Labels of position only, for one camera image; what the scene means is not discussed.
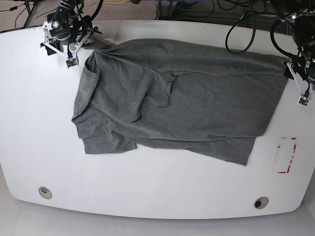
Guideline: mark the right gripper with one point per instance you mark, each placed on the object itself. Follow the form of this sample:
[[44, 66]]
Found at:
[[67, 45]]

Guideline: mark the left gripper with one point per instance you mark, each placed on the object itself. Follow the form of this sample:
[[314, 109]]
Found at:
[[305, 85]]

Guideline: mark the grey t-shirt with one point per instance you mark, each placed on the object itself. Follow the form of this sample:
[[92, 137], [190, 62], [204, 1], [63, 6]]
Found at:
[[170, 94]]

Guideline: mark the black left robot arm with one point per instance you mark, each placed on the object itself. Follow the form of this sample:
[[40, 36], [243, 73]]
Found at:
[[300, 17]]

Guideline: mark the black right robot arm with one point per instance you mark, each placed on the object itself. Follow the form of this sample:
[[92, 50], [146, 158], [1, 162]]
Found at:
[[67, 30]]

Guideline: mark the black tripod stand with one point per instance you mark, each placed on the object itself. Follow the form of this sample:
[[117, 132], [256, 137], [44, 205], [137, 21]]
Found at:
[[30, 6]]

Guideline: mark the red tape rectangle marking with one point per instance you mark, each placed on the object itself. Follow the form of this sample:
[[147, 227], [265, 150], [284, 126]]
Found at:
[[285, 154]]

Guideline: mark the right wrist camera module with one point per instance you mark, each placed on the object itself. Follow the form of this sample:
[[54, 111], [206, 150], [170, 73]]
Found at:
[[71, 62]]

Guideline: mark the right table cable grommet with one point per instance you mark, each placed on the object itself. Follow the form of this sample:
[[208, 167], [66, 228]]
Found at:
[[261, 203]]

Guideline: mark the table cable grommet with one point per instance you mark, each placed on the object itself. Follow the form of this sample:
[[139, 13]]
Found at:
[[45, 193], [261, 203]]

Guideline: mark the left table cable grommet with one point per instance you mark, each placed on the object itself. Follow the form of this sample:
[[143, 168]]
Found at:
[[45, 193]]

